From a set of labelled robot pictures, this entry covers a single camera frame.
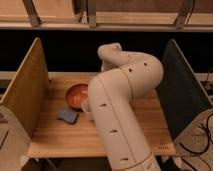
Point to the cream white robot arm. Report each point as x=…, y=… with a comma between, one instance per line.
x=125, y=76

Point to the orange ceramic bowl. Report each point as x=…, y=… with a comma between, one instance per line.
x=75, y=95

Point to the white cup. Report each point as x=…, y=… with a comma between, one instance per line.
x=86, y=109

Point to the blue sponge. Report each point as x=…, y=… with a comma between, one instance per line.
x=68, y=115

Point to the dark green right side panel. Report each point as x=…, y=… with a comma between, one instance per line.
x=183, y=99

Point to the tan wooden left side panel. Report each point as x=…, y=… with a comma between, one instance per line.
x=23, y=99

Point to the wooden shelf rail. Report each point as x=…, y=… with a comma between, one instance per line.
x=108, y=15

